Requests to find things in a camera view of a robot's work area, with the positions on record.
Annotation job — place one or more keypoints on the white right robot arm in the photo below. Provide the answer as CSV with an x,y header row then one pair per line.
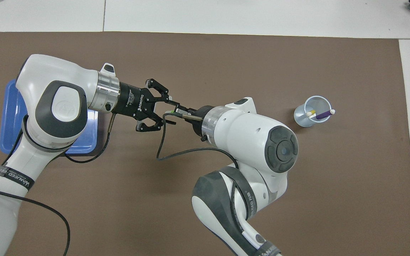
x,y
244,135

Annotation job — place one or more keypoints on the yellow pen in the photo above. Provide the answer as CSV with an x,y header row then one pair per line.
x,y
311,113

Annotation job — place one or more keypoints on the purple pen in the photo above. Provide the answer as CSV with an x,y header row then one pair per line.
x,y
325,114

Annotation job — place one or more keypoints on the translucent plastic cup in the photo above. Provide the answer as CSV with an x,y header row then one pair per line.
x,y
303,120

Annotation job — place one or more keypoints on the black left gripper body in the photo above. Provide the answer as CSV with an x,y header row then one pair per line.
x,y
133,101

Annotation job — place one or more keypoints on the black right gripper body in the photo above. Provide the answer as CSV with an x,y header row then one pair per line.
x,y
201,121

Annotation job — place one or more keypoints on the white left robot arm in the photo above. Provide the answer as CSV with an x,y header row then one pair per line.
x,y
55,74

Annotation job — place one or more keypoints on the brown table mat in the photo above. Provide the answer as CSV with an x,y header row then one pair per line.
x,y
205,53

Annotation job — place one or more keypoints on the blue plastic tray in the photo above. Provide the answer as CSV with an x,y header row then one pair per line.
x,y
11,117

